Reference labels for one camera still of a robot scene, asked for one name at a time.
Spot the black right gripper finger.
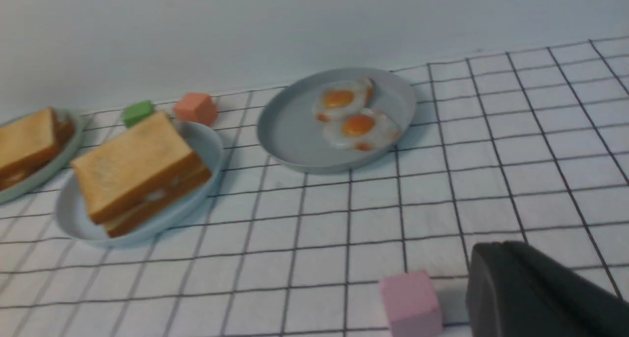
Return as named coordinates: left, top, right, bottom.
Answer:
left=466, top=241, right=629, bottom=337

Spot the toast slice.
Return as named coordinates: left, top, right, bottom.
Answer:
left=100, top=167, right=213, bottom=238
left=0, top=107, right=61, bottom=177
left=71, top=112, right=209, bottom=225
left=0, top=120, right=75, bottom=190

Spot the pink cube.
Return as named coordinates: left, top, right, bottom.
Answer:
left=379, top=270, right=443, bottom=337

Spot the checkered white tablecloth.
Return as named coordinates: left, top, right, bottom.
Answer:
left=0, top=37, right=628, bottom=337

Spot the lower right fried egg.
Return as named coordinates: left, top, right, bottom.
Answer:
left=322, top=109, right=401, bottom=151

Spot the fried egg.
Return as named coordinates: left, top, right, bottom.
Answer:
left=322, top=109, right=401, bottom=151
left=312, top=77, right=374, bottom=122

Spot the grey egg plate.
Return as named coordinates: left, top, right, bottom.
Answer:
left=256, top=67, right=417, bottom=174

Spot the back fried egg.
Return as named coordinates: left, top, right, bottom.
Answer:
left=312, top=77, right=374, bottom=122

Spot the salmon orange cube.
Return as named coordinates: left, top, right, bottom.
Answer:
left=173, top=93, right=219, bottom=126

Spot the green cube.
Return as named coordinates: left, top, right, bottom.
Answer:
left=122, top=100, right=155, bottom=129

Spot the light blue center plate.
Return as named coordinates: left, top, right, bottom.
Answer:
left=52, top=122, right=226, bottom=247

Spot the green-grey bread plate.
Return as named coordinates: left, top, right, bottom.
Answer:
left=0, top=107, right=85, bottom=203

